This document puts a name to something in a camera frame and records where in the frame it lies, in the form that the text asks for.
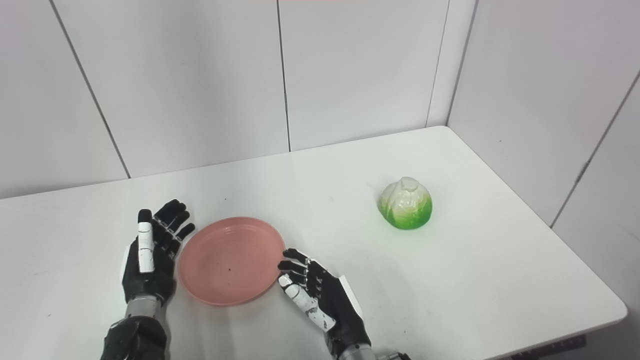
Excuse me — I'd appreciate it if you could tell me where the green white toy cabbage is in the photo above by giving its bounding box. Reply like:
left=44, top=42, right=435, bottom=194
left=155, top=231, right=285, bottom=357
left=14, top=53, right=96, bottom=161
left=378, top=176, right=433, bottom=230

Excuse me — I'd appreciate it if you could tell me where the pink round plate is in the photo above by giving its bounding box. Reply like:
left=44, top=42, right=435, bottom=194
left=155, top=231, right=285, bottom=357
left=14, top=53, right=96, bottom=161
left=177, top=216, right=287, bottom=307

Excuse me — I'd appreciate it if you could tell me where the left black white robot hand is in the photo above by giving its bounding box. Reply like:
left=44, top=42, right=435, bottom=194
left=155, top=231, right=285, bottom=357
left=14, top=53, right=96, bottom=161
left=121, top=199, right=196, bottom=305

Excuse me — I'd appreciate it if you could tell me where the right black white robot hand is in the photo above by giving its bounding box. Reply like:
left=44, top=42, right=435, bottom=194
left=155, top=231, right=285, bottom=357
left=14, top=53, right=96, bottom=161
left=277, top=248, right=372, bottom=358

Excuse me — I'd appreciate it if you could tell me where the black table frame rail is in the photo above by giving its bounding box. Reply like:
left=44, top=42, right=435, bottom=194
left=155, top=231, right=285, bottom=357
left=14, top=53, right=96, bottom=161
left=510, top=335, right=587, bottom=360

